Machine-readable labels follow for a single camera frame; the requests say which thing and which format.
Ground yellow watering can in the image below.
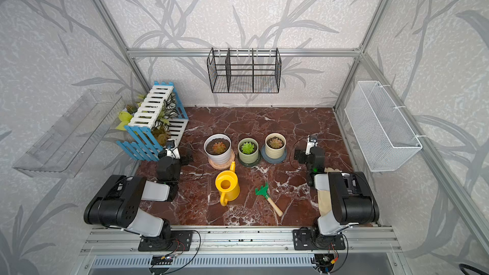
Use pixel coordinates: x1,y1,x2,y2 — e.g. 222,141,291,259
215,162,240,206

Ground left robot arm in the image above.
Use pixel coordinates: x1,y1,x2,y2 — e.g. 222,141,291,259
84,148,193,253

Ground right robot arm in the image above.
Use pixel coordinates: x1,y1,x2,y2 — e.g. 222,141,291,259
293,146,379,251

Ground cream pot pink succulent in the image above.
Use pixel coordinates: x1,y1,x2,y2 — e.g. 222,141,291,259
265,133,287,160

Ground white pot red succulent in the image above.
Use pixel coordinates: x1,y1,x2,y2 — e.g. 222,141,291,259
204,134,231,165

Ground green pot green succulent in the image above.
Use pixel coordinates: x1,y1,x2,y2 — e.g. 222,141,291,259
238,138,259,163

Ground beige gardening glove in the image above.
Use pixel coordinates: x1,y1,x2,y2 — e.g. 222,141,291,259
314,168,341,216

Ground blue saucer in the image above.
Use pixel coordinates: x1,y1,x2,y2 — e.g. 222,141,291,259
261,146,287,164

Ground blue white fence planter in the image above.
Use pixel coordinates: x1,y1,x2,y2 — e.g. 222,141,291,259
117,81,188,161

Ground tan wooden saucer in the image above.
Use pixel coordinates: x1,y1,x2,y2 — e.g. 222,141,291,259
208,150,235,171

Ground dark green saucer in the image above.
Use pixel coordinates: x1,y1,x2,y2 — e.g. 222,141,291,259
238,154,262,168

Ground white mesh basket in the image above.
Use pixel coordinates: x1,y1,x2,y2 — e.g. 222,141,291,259
345,81,423,172

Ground clear plastic shelf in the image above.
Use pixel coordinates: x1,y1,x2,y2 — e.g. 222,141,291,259
13,90,125,178

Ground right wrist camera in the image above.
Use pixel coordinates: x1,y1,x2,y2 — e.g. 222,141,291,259
305,135,318,155

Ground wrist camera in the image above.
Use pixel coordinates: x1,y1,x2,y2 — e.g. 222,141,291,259
305,135,318,155
165,140,180,159

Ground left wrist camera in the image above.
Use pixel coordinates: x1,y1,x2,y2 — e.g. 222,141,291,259
165,140,180,159

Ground green rake wooden handle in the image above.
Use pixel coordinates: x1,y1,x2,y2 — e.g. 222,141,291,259
255,183,283,217

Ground left arm base cable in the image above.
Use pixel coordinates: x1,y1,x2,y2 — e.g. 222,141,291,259
148,230,202,275

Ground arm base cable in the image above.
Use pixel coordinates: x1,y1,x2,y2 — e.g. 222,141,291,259
314,232,349,275
148,230,202,275

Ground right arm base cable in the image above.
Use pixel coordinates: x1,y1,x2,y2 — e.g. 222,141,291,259
314,232,349,275

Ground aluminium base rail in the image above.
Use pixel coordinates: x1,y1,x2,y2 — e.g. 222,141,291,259
80,225,402,255

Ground black wire basket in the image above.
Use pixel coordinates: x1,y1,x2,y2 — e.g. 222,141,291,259
206,48,282,94

